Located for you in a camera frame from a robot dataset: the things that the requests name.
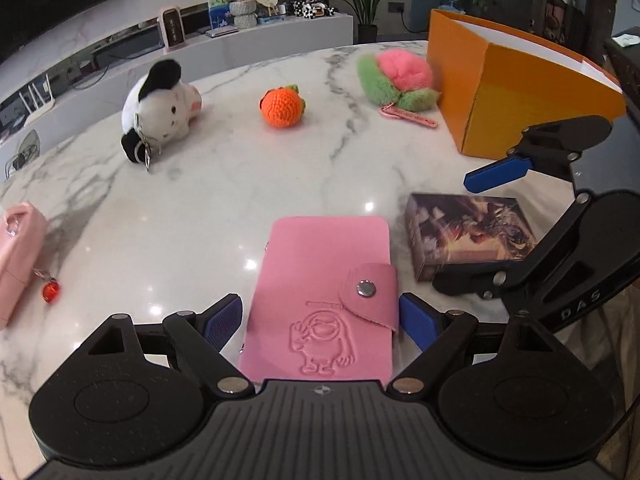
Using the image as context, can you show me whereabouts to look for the green and blue picture board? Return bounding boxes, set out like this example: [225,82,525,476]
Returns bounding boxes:
[206,0,236,28]

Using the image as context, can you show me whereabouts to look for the pink peach plush keychain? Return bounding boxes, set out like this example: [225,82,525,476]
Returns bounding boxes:
[356,50,441,128]

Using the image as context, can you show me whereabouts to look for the white router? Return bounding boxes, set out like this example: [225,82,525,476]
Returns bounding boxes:
[20,74,57,126]

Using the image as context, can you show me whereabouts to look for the tall potted plant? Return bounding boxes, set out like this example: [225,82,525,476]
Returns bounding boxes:
[322,0,411,43]

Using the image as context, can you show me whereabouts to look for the orange crochet fruit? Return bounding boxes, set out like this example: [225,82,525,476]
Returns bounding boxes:
[258,85,307,128]

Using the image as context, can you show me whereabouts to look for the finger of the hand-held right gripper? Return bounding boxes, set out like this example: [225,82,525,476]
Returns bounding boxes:
[432,190,622,305]
[464,115,613,195]

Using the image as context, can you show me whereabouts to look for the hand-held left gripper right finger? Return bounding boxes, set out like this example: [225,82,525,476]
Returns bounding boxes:
[386,291,591,401]

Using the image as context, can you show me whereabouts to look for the black and white cow toys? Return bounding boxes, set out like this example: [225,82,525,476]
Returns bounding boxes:
[285,0,337,21]

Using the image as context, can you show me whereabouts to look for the pink pouch with red charm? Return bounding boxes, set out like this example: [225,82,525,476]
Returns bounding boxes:
[0,201,63,331]

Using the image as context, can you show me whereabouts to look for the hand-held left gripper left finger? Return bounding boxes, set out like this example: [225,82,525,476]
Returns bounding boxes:
[75,292,256,398]

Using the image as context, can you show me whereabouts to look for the pink space heater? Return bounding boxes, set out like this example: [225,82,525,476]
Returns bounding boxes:
[158,5,185,50]

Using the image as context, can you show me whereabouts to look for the white and black plush toy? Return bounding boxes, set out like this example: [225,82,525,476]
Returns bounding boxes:
[120,58,203,173]

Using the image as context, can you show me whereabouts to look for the orange cardboard box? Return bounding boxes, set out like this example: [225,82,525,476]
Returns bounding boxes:
[426,8,627,158]

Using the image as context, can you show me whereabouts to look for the printed card box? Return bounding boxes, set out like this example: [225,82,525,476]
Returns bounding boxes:
[404,192,538,281]

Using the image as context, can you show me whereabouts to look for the pink card holder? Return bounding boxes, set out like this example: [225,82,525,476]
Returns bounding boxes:
[237,216,399,381]

